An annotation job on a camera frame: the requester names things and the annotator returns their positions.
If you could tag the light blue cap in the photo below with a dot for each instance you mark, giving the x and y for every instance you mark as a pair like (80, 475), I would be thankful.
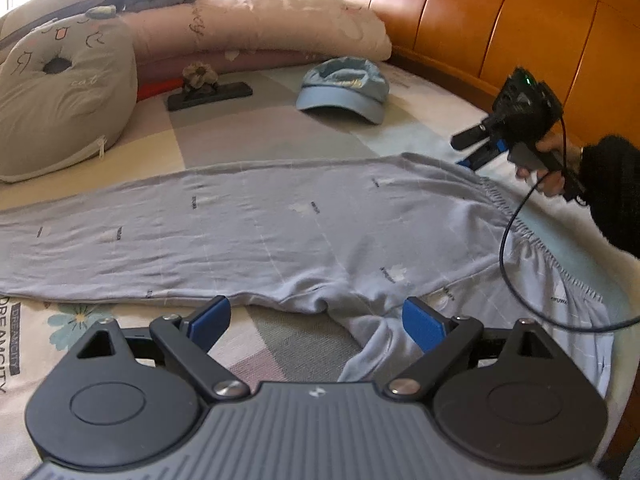
(345, 92)

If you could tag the wooden headboard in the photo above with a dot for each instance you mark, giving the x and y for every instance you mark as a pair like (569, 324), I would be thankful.
(475, 25)

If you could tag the light blue printed pants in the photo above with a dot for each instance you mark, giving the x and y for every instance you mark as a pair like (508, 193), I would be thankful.
(300, 220)

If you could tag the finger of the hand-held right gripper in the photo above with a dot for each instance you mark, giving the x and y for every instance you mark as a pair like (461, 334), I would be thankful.
(482, 157)
(475, 136)

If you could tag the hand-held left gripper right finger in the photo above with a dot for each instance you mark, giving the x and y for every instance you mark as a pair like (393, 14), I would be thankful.
(422, 325)

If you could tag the black bar with dried flower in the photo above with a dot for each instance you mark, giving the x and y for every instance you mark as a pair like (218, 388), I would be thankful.
(210, 95)

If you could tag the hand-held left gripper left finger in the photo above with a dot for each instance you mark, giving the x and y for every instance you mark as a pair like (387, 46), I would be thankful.
(212, 320)

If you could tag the person's right forearm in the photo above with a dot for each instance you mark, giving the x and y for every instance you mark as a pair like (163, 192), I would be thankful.
(615, 190)

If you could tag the grey pillow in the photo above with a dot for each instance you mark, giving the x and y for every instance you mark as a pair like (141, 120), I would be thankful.
(50, 10)

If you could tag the person's right hand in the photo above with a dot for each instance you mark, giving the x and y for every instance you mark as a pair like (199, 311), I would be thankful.
(570, 160)

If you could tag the pink floral quilt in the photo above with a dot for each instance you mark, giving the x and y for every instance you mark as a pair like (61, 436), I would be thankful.
(270, 25)

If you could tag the grey cat face cushion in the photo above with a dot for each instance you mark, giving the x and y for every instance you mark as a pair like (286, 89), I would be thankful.
(55, 105)

